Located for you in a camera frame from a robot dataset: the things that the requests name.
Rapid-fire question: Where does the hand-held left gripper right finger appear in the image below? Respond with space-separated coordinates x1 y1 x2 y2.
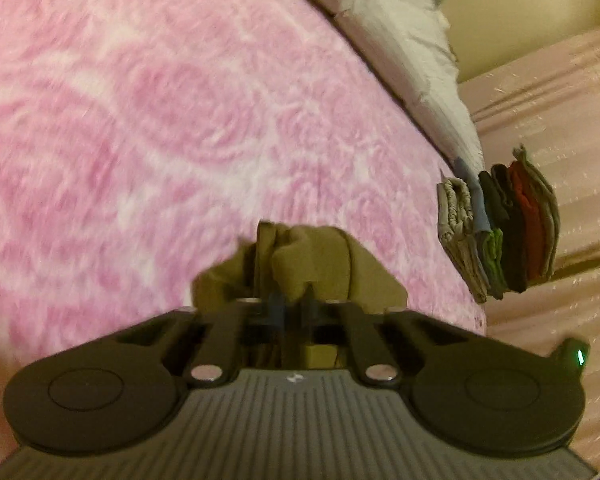
286 284 462 389

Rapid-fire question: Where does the olive green shirt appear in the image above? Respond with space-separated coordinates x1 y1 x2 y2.
190 220 409 369

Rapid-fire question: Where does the pink floral blanket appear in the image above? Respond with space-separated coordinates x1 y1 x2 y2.
0 0 490 461

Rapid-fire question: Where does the white pillow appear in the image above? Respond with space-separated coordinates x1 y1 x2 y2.
265 0 484 177

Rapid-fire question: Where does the pale pink curtain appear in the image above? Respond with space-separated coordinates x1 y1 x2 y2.
457 25 600 472

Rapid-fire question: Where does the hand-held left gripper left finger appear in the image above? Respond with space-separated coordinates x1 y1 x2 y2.
114 294 287 389

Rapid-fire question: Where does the stack of folded clothes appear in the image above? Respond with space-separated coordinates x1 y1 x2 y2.
436 144 562 304

